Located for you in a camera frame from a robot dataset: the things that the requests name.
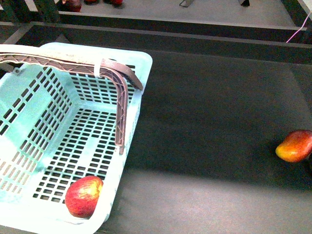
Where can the black perforated post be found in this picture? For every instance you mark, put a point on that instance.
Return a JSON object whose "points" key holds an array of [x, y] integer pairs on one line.
{"points": [[47, 10], [16, 10]]}

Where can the black upper right tray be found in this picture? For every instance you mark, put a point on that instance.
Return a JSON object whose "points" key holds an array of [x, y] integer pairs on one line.
{"points": [[266, 20]]}

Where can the orange red mango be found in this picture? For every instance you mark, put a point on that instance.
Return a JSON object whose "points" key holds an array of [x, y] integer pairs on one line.
{"points": [[296, 147]]}

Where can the black lower tray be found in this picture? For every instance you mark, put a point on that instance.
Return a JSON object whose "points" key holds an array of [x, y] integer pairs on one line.
{"points": [[203, 156]]}

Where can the black triangular divider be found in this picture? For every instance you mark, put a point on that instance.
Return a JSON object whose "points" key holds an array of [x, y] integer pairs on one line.
{"points": [[244, 3]]}

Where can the black perforated post right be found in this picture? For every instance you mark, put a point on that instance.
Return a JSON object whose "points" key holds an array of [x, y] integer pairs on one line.
{"points": [[47, 10]]}

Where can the small red apple cluster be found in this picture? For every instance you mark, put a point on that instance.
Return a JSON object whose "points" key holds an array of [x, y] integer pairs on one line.
{"points": [[114, 2]]}

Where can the turquoise plastic shopping basket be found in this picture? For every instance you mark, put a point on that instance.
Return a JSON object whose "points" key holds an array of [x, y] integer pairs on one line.
{"points": [[66, 112]]}

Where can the orange red fruit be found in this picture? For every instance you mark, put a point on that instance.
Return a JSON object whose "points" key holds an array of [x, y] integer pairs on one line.
{"points": [[91, 2]]}

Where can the black perforated post left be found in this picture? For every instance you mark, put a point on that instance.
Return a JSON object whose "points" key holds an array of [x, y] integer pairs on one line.
{"points": [[16, 10]]}

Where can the dark plum front cluster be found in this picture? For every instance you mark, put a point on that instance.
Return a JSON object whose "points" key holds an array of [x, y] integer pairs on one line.
{"points": [[71, 5]]}

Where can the red yellow apple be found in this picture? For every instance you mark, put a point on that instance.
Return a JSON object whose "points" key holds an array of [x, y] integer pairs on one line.
{"points": [[82, 196]]}

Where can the black tray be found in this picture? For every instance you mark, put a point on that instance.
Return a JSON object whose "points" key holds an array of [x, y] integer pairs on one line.
{"points": [[266, 20], [203, 156]]}

